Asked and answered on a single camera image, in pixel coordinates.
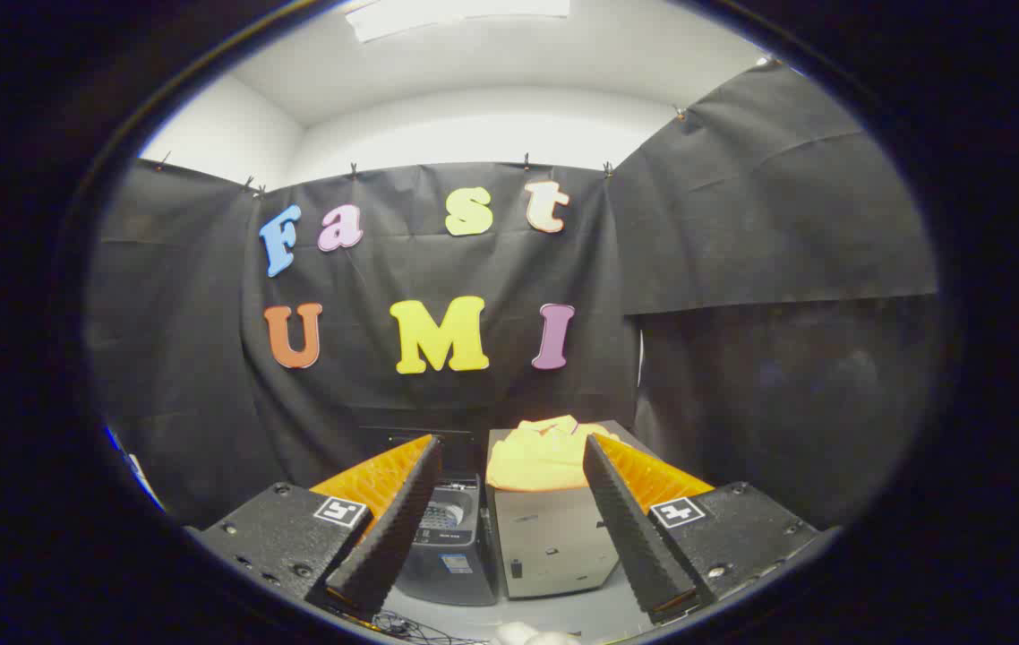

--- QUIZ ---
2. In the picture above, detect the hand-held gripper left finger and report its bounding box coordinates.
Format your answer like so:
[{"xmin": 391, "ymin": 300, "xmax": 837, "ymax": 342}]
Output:
[{"xmin": 192, "ymin": 434, "xmax": 443, "ymax": 624}]

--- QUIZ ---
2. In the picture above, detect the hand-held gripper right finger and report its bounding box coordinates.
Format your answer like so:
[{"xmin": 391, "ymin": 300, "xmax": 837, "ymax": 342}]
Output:
[{"xmin": 583, "ymin": 434, "xmax": 824, "ymax": 625}]

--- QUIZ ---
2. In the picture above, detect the grey washing machine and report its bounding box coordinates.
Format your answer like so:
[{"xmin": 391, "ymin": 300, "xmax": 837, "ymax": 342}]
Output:
[{"xmin": 384, "ymin": 473, "xmax": 498, "ymax": 607}]

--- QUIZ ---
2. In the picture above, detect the yellow polo shirt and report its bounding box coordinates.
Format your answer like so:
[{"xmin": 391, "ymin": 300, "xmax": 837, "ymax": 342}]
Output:
[{"xmin": 486, "ymin": 415, "xmax": 622, "ymax": 492}]

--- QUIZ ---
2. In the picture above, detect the grey cabinet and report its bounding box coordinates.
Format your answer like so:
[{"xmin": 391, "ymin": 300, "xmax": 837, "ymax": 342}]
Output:
[{"xmin": 484, "ymin": 419, "xmax": 655, "ymax": 599}]

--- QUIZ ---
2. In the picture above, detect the pale rounded object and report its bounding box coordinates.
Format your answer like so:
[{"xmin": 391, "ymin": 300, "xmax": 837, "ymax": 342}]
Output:
[{"xmin": 496, "ymin": 621, "xmax": 584, "ymax": 645}]

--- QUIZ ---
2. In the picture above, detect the black backdrop cloth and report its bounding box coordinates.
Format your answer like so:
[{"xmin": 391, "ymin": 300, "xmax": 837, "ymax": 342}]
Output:
[{"xmin": 84, "ymin": 63, "xmax": 940, "ymax": 529}]

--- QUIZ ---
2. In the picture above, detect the ceiling light panel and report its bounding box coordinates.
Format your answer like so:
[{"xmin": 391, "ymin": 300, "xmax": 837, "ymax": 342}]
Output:
[{"xmin": 344, "ymin": 0, "xmax": 573, "ymax": 44}]

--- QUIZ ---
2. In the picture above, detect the tangle of black cables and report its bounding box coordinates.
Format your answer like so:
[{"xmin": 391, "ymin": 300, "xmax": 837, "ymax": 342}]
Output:
[{"xmin": 330, "ymin": 605, "xmax": 492, "ymax": 645}]

